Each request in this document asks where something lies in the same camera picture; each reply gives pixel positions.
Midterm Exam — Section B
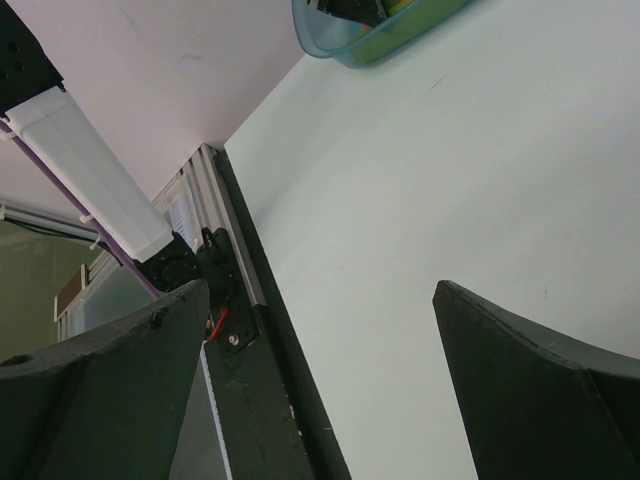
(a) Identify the green paper napkin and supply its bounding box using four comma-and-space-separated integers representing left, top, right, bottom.
347, 1, 436, 67

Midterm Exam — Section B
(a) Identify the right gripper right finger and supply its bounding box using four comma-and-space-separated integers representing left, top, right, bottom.
433, 280, 639, 479

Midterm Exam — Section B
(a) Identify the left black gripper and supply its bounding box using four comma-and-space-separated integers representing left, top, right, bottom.
307, 0, 388, 24

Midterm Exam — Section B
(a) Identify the teal plastic bin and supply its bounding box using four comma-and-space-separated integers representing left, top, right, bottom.
291, 0, 474, 68

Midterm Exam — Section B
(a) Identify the aluminium frame rail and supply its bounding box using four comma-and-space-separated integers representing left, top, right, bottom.
152, 144, 267, 305

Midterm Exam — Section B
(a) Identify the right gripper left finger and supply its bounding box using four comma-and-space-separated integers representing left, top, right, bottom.
1, 280, 209, 479

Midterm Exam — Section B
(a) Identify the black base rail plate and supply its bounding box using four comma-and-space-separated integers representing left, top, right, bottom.
198, 153, 351, 479

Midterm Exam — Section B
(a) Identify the white cable duct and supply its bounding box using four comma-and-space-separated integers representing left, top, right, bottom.
199, 343, 233, 480

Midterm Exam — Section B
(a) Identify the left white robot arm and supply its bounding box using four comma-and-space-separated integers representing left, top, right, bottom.
1, 1, 302, 293

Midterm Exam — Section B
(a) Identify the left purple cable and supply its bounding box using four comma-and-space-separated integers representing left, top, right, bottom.
0, 119, 161, 301

